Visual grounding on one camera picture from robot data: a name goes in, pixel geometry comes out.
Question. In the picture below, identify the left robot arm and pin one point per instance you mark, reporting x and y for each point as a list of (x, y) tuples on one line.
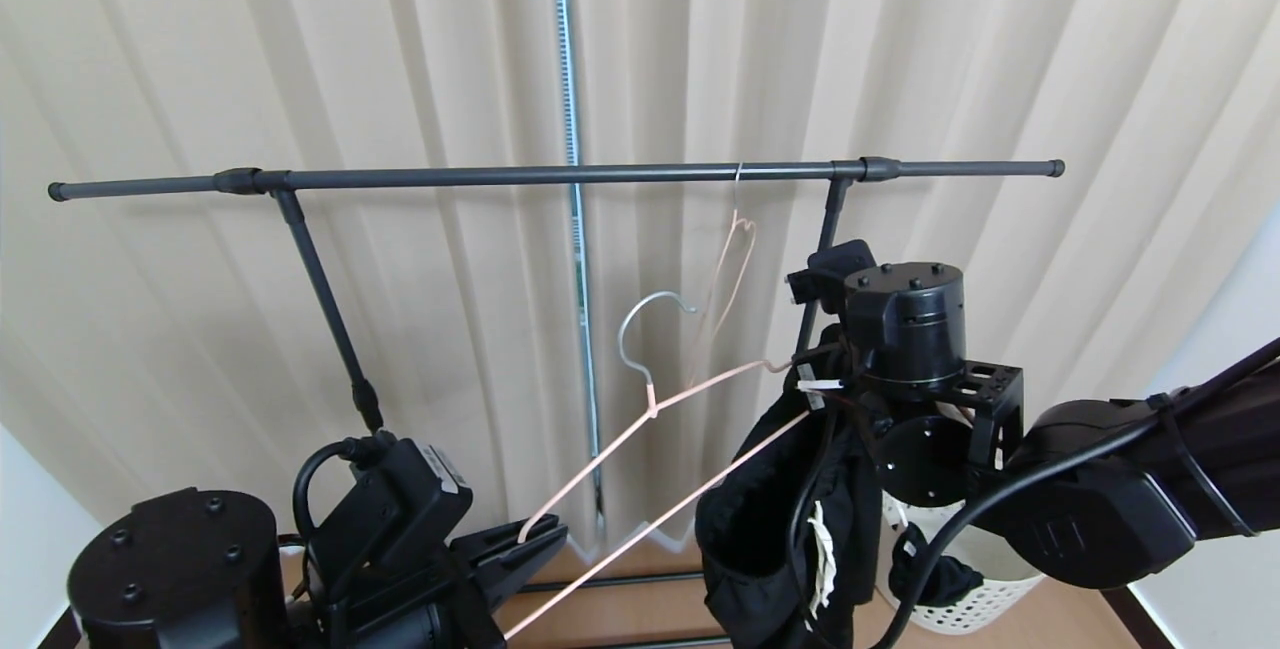
[(170, 569)]

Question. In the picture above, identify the black clothes rack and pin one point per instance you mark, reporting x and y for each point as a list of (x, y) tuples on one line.
[(500, 175)]

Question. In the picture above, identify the pink clothes hanger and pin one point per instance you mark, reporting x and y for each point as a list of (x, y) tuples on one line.
[(737, 189), (652, 401)]

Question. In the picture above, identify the black shorts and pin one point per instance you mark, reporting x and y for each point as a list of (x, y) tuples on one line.
[(760, 529)]

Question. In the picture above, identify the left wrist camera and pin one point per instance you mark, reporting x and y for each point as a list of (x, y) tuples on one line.
[(400, 509)]

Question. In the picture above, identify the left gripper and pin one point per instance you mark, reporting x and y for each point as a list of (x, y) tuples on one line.
[(420, 624)]

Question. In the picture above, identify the white laundry basket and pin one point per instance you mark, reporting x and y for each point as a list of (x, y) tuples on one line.
[(990, 599)]

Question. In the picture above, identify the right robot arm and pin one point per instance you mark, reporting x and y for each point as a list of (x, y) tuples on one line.
[(1090, 499)]

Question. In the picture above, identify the black garment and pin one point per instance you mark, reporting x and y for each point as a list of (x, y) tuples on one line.
[(940, 579)]

